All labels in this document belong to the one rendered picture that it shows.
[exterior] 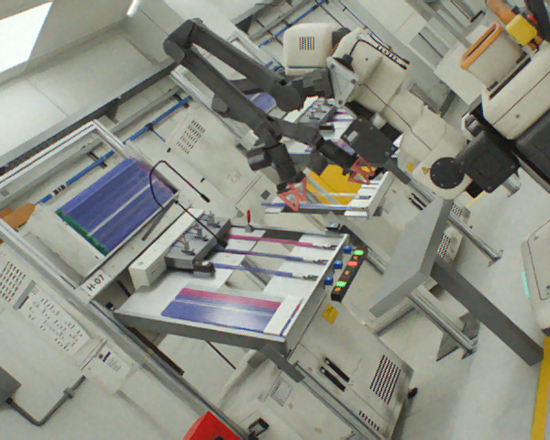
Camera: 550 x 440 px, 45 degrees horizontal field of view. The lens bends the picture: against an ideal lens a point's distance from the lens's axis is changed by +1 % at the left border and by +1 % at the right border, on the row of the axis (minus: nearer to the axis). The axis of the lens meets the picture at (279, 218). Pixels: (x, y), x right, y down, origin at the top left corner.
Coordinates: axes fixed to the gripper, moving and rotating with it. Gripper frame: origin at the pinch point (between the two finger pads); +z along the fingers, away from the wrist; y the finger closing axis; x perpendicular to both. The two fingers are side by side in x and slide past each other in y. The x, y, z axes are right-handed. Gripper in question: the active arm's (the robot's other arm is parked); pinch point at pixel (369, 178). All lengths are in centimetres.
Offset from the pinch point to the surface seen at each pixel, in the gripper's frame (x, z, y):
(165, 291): -72, -39, -42
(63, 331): -109, -64, -56
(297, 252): -27, -9, -49
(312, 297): -41.1, 8.2, -25.5
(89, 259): -81, -69, -37
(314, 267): -28.8, 1.0, -40.0
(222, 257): -47, -33, -55
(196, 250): -52, -42, -50
